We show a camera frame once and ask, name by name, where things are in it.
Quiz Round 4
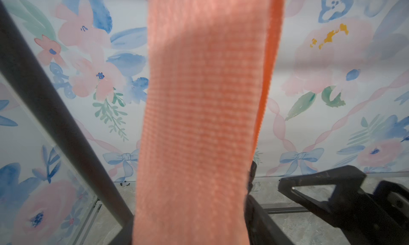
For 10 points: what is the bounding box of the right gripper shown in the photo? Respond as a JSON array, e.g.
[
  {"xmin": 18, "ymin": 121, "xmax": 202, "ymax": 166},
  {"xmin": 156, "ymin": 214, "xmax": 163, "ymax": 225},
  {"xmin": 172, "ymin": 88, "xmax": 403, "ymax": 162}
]
[{"xmin": 278, "ymin": 166, "xmax": 409, "ymax": 245}]

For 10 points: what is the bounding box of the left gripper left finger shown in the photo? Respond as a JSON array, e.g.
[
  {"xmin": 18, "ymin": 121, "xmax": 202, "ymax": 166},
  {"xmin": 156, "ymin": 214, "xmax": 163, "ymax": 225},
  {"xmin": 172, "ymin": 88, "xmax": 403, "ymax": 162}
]
[{"xmin": 108, "ymin": 216, "xmax": 134, "ymax": 245}]

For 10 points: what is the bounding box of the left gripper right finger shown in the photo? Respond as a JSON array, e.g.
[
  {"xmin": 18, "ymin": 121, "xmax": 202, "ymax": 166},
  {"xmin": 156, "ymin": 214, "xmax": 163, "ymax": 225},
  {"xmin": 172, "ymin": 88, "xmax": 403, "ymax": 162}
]
[{"xmin": 244, "ymin": 195, "xmax": 294, "ymax": 245}]

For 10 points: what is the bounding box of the pink bag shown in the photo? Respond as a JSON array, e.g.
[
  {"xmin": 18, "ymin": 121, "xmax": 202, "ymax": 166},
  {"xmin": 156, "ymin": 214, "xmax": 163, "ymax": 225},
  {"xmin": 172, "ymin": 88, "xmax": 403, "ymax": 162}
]
[{"xmin": 132, "ymin": 0, "xmax": 285, "ymax": 245}]

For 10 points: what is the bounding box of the black clothes rack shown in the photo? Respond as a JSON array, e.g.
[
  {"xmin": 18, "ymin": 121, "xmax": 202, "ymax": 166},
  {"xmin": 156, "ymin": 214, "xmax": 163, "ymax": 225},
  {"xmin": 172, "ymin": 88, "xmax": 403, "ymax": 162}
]
[{"xmin": 0, "ymin": 0, "xmax": 307, "ymax": 245}]

